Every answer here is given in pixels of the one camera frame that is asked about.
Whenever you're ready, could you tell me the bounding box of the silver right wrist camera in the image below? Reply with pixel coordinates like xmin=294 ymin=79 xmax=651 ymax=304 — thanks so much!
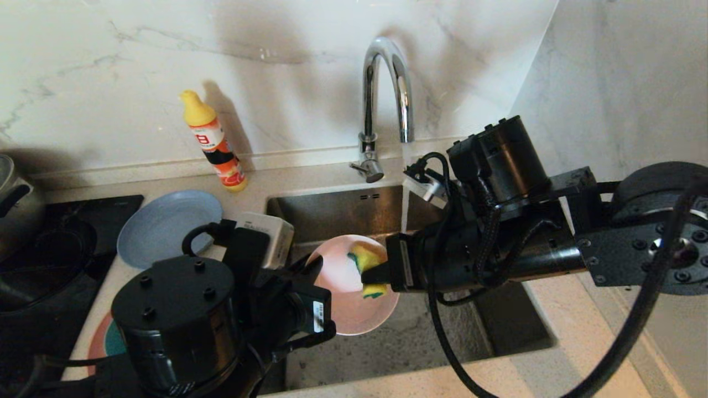
xmin=402 ymin=167 xmax=449 ymax=211

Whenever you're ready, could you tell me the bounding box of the pink bowl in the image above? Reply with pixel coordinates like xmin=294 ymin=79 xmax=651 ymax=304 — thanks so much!
xmin=305 ymin=234 xmax=400 ymax=337

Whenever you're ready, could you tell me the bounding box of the stainless steel sink basin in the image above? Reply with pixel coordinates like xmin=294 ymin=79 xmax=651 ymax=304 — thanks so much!
xmin=260 ymin=184 xmax=557 ymax=395

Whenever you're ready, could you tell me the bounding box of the chrome gooseneck faucet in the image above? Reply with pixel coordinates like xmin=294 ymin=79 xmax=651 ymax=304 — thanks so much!
xmin=350 ymin=36 xmax=415 ymax=184

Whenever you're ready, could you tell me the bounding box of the black frying pan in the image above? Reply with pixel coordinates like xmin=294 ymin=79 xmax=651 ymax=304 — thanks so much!
xmin=0 ymin=224 xmax=99 ymax=310

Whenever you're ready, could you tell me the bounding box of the running water stream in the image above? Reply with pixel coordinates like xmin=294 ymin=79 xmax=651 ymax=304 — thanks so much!
xmin=400 ymin=142 xmax=413 ymax=233

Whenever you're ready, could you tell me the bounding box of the teal bowl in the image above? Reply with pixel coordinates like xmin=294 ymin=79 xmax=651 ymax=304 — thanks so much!
xmin=105 ymin=320 xmax=127 ymax=357

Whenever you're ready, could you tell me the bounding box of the yellow green sponge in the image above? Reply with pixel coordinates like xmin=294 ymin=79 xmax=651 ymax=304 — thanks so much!
xmin=347 ymin=244 xmax=389 ymax=300

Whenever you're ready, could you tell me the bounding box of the blue grey plate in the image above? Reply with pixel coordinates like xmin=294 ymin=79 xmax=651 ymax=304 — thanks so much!
xmin=117 ymin=190 xmax=224 ymax=270

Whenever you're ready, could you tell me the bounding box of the black induction cooktop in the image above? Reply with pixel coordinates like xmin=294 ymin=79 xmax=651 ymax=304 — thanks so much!
xmin=0 ymin=195 xmax=145 ymax=382

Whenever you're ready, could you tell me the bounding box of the orange white dish soap bottle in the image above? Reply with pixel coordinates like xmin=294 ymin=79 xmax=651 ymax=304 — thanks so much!
xmin=179 ymin=90 xmax=248 ymax=193

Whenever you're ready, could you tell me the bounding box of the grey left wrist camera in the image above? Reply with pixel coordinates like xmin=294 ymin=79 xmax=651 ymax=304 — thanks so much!
xmin=235 ymin=212 xmax=295 ymax=270

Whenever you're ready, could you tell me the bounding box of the pink plate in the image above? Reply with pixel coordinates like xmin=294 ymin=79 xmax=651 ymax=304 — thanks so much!
xmin=87 ymin=311 xmax=114 ymax=361

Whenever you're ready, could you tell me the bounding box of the black right camera cable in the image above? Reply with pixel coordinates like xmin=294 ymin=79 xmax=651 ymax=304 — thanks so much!
xmin=427 ymin=153 xmax=708 ymax=398

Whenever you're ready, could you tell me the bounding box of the steel cooking pot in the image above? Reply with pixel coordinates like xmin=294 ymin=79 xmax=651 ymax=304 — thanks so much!
xmin=0 ymin=154 xmax=47 ymax=247

